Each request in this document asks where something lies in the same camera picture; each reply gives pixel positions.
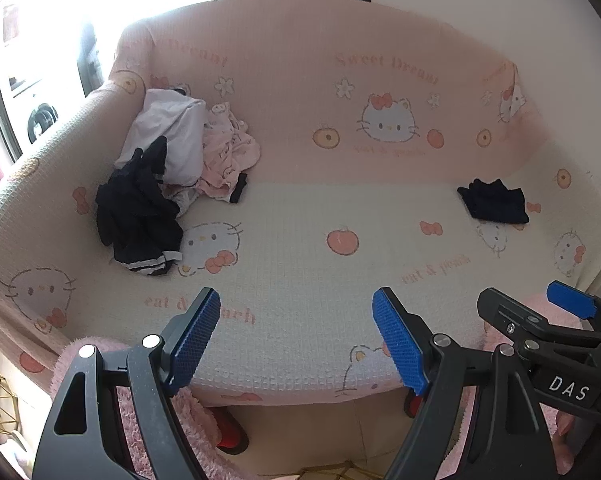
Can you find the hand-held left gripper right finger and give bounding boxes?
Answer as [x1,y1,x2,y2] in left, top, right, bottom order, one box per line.
[371,287,563,480]

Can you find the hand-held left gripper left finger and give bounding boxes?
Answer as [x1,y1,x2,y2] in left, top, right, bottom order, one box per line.
[32,287,222,480]

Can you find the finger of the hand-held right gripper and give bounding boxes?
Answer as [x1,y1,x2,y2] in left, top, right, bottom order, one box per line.
[547,280,601,323]
[477,287,601,361]

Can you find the navy white-striped pants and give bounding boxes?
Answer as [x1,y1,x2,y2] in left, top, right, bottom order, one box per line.
[95,135,185,277]

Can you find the red slipper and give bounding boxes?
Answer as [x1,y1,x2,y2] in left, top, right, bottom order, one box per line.
[404,390,427,419]
[213,405,251,456]

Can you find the person's pink fluffy clothing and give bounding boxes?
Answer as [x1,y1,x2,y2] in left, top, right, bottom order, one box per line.
[50,292,601,480]

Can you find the folded dark garment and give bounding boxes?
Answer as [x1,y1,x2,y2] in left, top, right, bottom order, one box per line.
[457,178,530,226]

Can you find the sofa with pink cartoon cover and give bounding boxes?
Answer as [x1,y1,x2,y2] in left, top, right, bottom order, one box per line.
[0,0,601,406]

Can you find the grey printed cloth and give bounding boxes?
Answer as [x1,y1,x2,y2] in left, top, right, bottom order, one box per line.
[163,184,204,218]

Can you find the pink printed garment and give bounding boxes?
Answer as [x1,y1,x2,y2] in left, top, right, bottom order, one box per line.
[163,101,262,205]

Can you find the white garment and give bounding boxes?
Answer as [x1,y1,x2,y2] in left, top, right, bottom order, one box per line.
[114,88,207,187]

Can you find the gold wire rack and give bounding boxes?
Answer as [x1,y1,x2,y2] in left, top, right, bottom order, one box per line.
[299,460,387,480]
[0,355,36,443]

